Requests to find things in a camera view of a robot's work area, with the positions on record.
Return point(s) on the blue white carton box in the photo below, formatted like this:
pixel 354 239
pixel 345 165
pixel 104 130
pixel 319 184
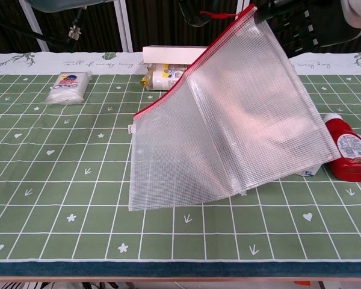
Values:
pixel 308 172

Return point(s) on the white frame post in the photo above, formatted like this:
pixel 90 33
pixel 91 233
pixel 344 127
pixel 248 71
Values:
pixel 36 30
pixel 124 27

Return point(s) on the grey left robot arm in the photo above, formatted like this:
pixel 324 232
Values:
pixel 63 4

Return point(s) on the green grid tablecloth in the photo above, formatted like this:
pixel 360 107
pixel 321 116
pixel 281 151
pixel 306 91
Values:
pixel 48 195

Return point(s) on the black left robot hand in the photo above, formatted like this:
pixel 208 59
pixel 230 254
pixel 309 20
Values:
pixel 194 16

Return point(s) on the white tissue pack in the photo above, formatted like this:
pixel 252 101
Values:
pixel 67 88

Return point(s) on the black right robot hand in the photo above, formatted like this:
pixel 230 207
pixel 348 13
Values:
pixel 314 18

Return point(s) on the red bottle white cap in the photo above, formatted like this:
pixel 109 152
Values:
pixel 352 159

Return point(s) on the yellow white plastic package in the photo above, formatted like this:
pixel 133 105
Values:
pixel 159 79

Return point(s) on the long white box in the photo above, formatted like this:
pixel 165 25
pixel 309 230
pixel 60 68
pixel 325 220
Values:
pixel 168 54

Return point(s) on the dark curtain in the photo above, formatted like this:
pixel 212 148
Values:
pixel 156 24

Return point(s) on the clear mesh zipper pouch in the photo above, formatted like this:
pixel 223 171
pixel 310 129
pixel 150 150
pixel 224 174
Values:
pixel 228 120

